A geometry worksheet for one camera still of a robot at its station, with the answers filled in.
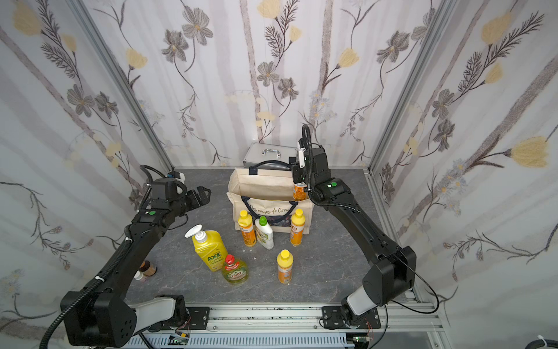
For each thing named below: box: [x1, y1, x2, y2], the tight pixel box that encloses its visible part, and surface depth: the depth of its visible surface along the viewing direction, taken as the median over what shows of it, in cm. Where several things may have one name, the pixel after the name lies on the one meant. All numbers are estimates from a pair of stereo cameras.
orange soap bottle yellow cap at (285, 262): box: [276, 248, 295, 285], surface depth 69 cm
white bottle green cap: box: [254, 215, 274, 250], surface depth 83 cm
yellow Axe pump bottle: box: [184, 223, 229, 272], surface depth 73 cm
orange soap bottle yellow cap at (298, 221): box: [290, 208, 306, 246], surface depth 80 cm
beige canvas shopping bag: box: [226, 167, 315, 235], surface depth 90 cm
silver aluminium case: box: [242, 141, 299, 171], surface depth 107 cm
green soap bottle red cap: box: [221, 254, 250, 286], surface depth 76 cm
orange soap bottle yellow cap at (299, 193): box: [293, 181, 309, 202], surface depth 85 cm
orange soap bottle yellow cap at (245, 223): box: [238, 210, 257, 248], surface depth 80 cm
